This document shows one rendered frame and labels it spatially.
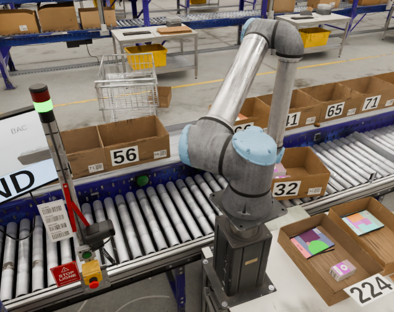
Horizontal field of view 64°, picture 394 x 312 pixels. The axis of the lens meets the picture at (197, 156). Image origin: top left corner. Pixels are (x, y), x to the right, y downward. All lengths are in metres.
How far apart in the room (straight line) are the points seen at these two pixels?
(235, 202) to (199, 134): 0.27
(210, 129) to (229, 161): 0.14
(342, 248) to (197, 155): 0.98
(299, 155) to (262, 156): 1.18
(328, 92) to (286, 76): 1.49
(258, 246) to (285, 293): 0.33
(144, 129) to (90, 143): 0.36
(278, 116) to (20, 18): 4.99
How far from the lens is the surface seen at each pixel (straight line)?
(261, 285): 1.52
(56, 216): 1.29
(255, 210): 1.11
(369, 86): 3.24
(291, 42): 1.42
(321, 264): 1.67
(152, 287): 2.42
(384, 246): 1.88
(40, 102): 1.05
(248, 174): 1.03
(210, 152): 1.05
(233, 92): 1.21
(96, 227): 1.32
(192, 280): 2.43
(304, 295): 1.56
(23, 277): 1.73
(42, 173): 1.30
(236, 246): 1.23
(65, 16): 5.92
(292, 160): 2.17
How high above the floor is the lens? 2.02
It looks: 34 degrees down
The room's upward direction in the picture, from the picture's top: straight up
